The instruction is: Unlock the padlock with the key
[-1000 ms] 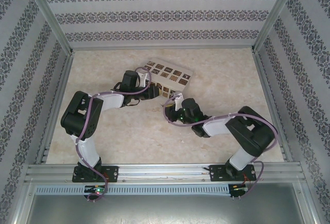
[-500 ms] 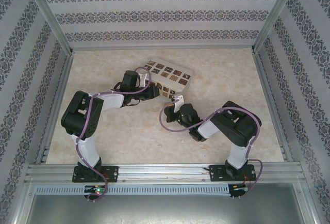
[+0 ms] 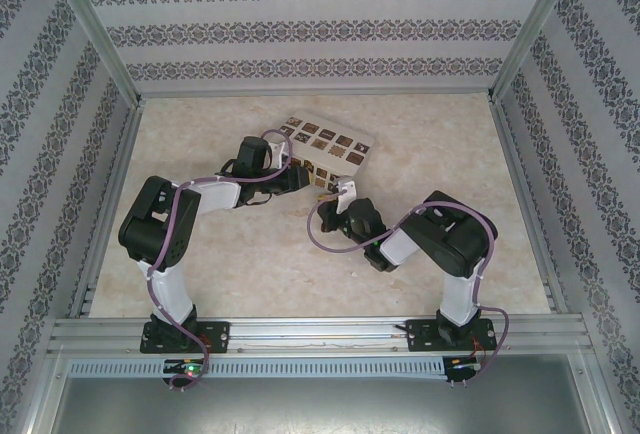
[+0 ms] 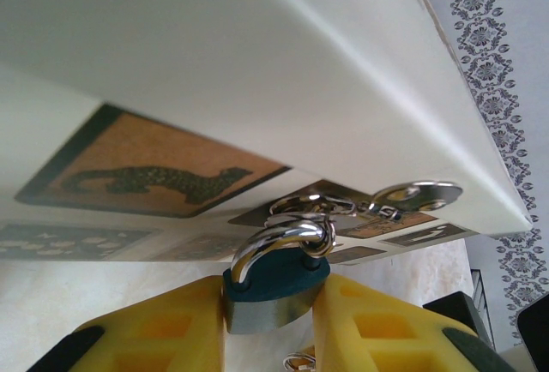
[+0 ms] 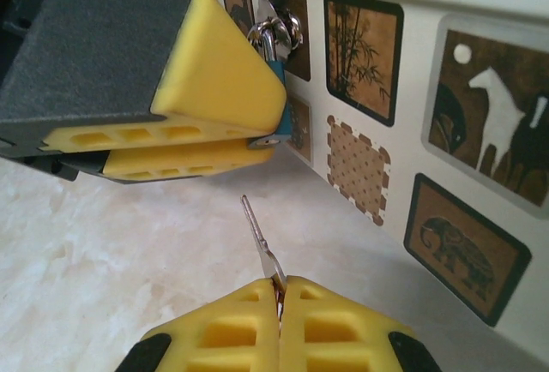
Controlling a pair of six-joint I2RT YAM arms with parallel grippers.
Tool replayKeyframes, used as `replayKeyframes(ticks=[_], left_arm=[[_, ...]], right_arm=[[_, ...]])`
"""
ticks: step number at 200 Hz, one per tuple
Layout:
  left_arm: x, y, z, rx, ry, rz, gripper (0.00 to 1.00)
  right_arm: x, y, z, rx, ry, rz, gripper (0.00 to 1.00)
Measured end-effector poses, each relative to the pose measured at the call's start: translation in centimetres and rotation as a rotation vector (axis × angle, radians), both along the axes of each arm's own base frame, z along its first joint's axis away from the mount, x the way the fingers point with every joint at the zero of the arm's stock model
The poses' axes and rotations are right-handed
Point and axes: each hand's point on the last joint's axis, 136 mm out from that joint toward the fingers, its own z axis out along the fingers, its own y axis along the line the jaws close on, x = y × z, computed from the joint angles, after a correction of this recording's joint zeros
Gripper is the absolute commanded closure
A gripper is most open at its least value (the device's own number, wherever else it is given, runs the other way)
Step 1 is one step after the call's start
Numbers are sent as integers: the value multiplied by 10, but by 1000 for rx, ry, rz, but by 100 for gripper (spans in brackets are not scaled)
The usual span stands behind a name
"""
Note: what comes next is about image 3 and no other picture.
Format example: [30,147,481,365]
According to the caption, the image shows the white box with picture tiles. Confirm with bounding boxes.
[280,113,375,194]

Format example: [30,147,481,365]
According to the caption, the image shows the small controller board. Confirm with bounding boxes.
[162,359,209,391]
[443,356,484,386]

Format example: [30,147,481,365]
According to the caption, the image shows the grey metal shelf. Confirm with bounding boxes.
[49,353,621,434]

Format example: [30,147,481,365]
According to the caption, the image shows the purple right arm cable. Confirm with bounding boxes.
[305,201,512,385]

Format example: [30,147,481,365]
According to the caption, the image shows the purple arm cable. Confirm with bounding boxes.
[305,201,512,385]
[148,128,296,390]

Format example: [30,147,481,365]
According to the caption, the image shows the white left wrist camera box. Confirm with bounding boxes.
[267,139,292,168]

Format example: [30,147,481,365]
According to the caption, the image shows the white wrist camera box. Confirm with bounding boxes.
[267,139,292,168]
[335,178,357,215]

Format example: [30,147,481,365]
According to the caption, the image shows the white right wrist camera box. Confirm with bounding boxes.
[335,178,357,215]

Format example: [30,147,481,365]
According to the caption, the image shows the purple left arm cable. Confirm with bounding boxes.
[148,128,296,390]

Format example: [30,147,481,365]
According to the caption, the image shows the aluminium mounting rail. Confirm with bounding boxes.
[47,312,594,355]

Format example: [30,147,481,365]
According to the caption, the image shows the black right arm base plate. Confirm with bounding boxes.
[402,319,499,354]

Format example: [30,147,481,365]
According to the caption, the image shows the aluminium side rail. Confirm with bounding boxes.
[67,98,146,319]
[487,96,570,314]

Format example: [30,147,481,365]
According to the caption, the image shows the grey slotted cable duct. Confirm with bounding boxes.
[67,356,449,381]

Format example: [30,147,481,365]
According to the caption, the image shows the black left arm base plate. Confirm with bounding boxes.
[141,321,232,355]

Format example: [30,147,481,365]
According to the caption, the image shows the aluminium frame post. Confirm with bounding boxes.
[39,0,145,105]
[488,0,586,103]

